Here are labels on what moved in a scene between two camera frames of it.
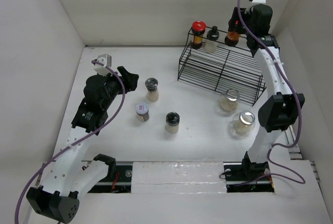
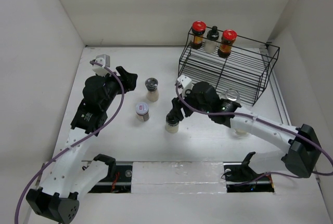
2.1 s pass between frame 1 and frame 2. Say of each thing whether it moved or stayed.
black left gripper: stayed
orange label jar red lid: moved
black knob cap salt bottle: stayed
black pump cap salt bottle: stayed
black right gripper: moved
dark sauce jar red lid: stayed
